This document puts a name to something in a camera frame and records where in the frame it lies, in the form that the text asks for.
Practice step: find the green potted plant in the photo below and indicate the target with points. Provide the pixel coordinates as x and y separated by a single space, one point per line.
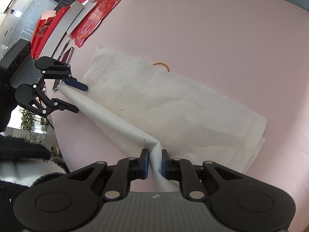
27 119
36 140

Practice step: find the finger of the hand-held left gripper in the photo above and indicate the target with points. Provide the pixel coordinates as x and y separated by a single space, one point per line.
74 84
65 105

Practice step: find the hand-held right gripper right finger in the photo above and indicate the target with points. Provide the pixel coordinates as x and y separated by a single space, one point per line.
164 166

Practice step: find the red paper packet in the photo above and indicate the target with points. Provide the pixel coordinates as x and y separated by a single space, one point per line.
41 36

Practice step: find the black pen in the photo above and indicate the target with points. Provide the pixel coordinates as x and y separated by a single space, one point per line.
64 49

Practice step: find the grey board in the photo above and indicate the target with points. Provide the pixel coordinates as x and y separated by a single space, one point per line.
62 26

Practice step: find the orange rubber band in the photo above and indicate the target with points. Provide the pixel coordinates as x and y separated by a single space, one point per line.
165 65

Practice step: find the person's left forearm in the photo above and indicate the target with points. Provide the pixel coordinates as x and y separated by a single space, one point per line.
4 111

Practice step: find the white fabric shopping bag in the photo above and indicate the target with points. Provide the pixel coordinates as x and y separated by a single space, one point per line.
169 106

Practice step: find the black white fuzzy sweater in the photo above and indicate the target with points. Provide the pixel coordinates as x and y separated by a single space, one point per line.
14 147

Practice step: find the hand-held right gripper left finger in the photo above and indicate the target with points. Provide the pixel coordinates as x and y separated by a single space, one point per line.
145 164

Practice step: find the red paper cutting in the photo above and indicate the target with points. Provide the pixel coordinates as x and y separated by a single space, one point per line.
91 21

